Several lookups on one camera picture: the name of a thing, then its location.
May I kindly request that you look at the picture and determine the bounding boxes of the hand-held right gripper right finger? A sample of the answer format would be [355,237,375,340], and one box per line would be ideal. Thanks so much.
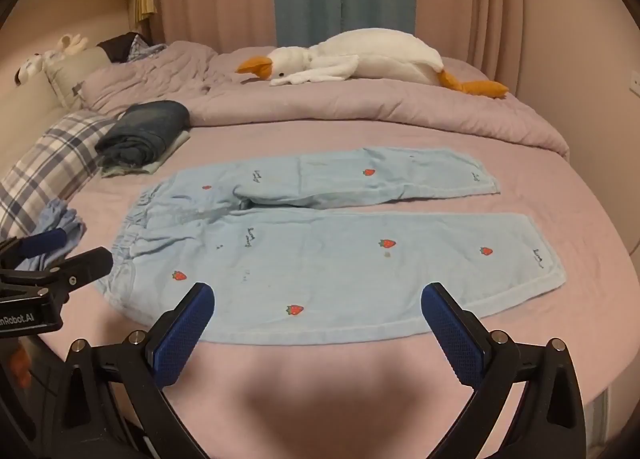
[421,282,587,459]

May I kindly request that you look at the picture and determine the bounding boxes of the dark brown garment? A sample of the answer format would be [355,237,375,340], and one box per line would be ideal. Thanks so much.
[96,32,141,64]

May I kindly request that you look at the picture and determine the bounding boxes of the blue checked shirt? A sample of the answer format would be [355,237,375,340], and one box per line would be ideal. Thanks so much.
[127,35,168,62]

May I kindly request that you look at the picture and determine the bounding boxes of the white goose plush toy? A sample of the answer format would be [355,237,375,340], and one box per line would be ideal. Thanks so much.
[236,28,510,100]

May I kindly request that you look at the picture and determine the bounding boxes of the plaid pillow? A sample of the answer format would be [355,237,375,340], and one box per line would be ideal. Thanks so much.
[0,112,118,240]

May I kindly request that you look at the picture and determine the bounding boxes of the crumpled light blue cloth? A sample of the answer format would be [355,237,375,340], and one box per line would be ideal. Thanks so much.
[15,199,87,272]

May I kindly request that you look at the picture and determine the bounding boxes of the folded dark blue jeans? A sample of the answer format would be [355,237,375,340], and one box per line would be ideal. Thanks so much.
[95,100,191,167]

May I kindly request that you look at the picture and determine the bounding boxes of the light blue strawberry pants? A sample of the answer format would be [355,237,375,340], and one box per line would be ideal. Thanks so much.
[95,146,567,346]

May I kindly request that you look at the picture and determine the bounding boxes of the white plush animal toy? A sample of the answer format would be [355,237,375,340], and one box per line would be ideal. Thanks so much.
[14,34,90,86]

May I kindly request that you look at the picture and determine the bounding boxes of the grey pillow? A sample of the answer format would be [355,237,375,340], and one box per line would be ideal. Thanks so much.
[45,45,113,110]

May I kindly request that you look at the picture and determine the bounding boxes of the lilac quilt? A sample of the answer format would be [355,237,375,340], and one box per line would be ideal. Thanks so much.
[80,40,571,160]

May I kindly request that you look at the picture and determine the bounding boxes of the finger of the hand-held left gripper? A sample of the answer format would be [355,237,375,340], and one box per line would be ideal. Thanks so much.
[0,246,114,300]
[0,228,68,270]

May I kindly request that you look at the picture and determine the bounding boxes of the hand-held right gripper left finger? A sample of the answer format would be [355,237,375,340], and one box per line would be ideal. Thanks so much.
[37,282,216,459]

